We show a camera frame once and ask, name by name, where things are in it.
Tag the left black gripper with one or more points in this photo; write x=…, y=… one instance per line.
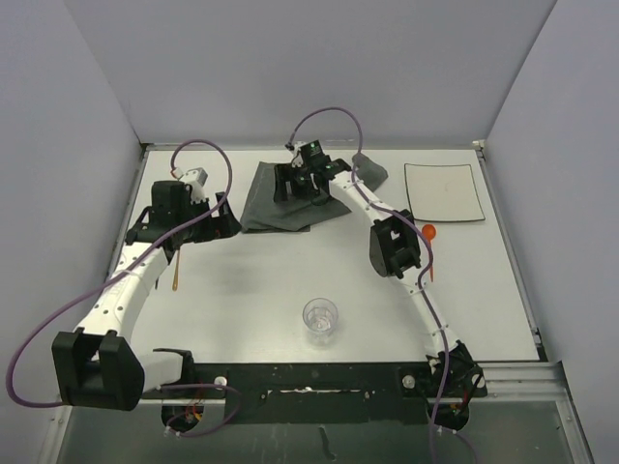
x=223, y=225

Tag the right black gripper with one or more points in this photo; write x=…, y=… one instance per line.
x=285, y=173

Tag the grey cloth placemat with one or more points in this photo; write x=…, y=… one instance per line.
x=262, y=215

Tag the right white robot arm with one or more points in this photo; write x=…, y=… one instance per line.
x=396, y=249

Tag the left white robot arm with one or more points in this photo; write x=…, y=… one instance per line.
x=95, y=363

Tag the clear plastic cup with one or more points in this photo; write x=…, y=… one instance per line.
x=320, y=317

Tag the orange plastic spoon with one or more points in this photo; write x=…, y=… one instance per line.
x=429, y=233

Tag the white square plate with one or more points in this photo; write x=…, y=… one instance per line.
x=443, y=193

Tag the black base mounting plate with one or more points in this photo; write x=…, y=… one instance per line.
x=322, y=393

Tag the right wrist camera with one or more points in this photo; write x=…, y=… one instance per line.
x=293, y=146

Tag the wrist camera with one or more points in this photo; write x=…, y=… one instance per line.
x=195, y=176
x=293, y=146

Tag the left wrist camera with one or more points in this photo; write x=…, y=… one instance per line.
x=195, y=176

